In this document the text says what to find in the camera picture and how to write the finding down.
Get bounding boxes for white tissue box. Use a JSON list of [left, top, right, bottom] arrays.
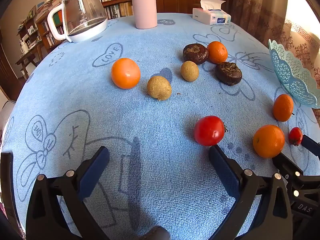
[[192, 0, 232, 26]]

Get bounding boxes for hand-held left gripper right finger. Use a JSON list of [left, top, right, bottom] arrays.
[[208, 145, 293, 240]]

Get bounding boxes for brown patterned curtain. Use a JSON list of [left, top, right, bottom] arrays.
[[225, 0, 320, 125]]

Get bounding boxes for large red tomato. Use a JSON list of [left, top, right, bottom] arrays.
[[193, 116, 229, 147]]

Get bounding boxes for blue printed tablecloth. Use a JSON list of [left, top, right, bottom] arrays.
[[0, 12, 320, 240]]

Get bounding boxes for glass kettle with white handle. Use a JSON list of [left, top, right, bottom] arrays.
[[47, 0, 109, 43]]

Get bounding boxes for orange persimmon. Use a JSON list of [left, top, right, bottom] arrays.
[[111, 58, 141, 90]]

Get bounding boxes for pink insulated bottle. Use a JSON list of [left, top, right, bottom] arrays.
[[129, 0, 158, 30]]

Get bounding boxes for dark brown water chestnut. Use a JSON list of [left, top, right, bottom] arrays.
[[182, 44, 209, 65], [215, 62, 243, 86]]

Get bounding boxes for small red cherry tomato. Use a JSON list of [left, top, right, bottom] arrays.
[[288, 127, 304, 147]]

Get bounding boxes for tan round longan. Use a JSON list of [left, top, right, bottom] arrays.
[[180, 61, 200, 82], [147, 76, 172, 101]]

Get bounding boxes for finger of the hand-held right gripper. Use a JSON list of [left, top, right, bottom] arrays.
[[301, 134, 320, 156], [272, 151, 308, 180]]

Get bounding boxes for small wooden side table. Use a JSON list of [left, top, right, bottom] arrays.
[[15, 52, 38, 78]]

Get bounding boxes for large mandarin orange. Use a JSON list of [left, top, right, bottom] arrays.
[[252, 124, 286, 159]]

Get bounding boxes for teal lattice plastic basket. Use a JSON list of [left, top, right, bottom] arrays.
[[268, 39, 320, 109]]

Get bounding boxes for small mandarin orange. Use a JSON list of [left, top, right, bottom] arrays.
[[272, 94, 294, 122], [207, 41, 228, 64]]

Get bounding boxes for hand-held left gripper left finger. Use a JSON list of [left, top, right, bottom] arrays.
[[26, 146, 111, 240]]

